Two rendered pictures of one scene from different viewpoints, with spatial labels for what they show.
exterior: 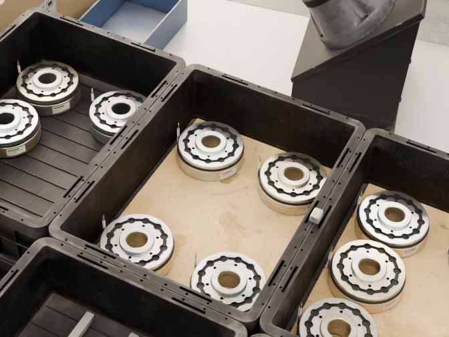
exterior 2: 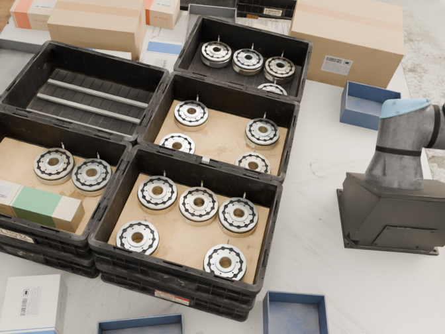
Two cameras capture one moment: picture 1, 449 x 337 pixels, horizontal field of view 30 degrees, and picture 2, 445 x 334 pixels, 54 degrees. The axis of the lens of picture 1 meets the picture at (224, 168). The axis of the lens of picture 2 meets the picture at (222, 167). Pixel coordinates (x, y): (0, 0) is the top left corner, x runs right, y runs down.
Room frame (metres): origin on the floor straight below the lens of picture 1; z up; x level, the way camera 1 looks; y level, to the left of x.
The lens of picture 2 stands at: (0.57, -0.79, 1.83)
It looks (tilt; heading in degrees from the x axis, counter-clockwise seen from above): 53 degrees down; 73
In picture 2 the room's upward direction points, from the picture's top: 9 degrees clockwise
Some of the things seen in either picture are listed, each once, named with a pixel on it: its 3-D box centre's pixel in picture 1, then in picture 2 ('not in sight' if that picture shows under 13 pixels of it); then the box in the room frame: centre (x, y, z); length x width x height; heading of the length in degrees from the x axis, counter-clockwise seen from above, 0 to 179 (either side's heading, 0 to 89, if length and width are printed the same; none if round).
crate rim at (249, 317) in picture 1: (217, 180); (222, 124); (0.79, 0.01, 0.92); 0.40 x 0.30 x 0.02; 156
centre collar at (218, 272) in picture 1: (228, 280); (177, 146); (0.66, -0.02, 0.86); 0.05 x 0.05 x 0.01
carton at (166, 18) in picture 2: not in sight; (157, 10); (0.67, 0.81, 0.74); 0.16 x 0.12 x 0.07; 160
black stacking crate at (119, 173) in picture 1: (216, 204); (220, 136); (0.79, 0.01, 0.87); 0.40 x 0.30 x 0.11; 156
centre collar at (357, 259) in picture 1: (369, 267); (198, 202); (0.70, -0.20, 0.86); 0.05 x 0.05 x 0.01
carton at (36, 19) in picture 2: not in sight; (38, 12); (0.21, 0.81, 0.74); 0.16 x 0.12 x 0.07; 168
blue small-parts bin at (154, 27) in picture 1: (133, 21); (370, 107); (1.39, 0.20, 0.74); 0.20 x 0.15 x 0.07; 158
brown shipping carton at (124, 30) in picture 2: not in sight; (100, 28); (0.45, 0.64, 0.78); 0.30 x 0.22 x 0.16; 167
